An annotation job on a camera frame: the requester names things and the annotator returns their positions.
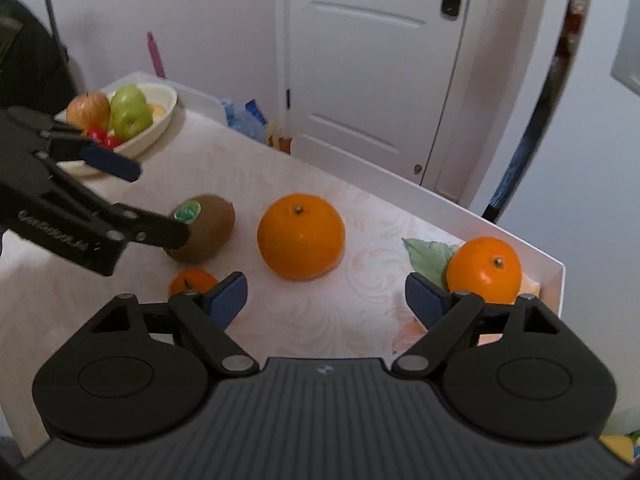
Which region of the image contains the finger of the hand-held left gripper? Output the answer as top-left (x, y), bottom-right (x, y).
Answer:
top-left (50, 170), bottom-right (191, 252)
top-left (5, 106), bottom-right (143, 184)

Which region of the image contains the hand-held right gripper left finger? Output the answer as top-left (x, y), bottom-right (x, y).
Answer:
top-left (74, 271), bottom-right (261, 376)

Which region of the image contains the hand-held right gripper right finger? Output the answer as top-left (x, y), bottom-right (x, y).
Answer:
top-left (391, 272), bottom-right (568, 379)

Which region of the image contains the brown kiwi with green sticker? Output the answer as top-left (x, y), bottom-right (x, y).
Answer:
top-left (167, 194), bottom-right (236, 265)

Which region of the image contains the green apple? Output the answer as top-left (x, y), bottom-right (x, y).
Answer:
top-left (109, 85), bottom-right (154, 139)

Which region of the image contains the cream oval cartoon bowl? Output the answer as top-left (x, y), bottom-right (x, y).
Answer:
top-left (54, 83), bottom-right (179, 177)

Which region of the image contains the yellow-red apple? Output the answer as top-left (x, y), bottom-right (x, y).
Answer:
top-left (66, 91), bottom-right (111, 131)

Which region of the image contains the small tangerine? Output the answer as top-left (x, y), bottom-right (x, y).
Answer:
top-left (169, 268), bottom-right (220, 299)

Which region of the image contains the medium orange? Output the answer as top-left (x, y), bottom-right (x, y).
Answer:
top-left (446, 237), bottom-right (523, 306)

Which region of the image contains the large orange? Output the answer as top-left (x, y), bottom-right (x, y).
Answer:
top-left (257, 193), bottom-right (346, 281)

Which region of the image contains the white table with raised rim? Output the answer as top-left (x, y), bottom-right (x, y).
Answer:
top-left (102, 71), bottom-right (566, 323)

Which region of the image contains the pink plastic stick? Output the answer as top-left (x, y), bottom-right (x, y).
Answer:
top-left (146, 31), bottom-right (167, 80)

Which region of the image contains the dark furniture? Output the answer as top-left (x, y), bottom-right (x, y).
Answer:
top-left (0, 0), bottom-right (79, 112)

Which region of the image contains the clear blue plastic bag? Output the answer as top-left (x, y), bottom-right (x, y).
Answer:
top-left (220, 98), bottom-right (271, 144)

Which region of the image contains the floral tablecloth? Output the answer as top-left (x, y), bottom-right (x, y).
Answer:
top-left (0, 105), bottom-right (543, 361)

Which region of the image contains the white panel door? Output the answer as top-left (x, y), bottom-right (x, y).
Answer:
top-left (277, 0), bottom-right (483, 202)

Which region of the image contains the white sliding door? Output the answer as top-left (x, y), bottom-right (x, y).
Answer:
top-left (480, 0), bottom-right (640, 436)

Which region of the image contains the grey cable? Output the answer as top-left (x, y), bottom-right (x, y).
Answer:
top-left (42, 0), bottom-right (69, 67)

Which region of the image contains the grey recessed door handle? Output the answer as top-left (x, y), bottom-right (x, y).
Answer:
top-left (610, 7), bottom-right (640, 92)

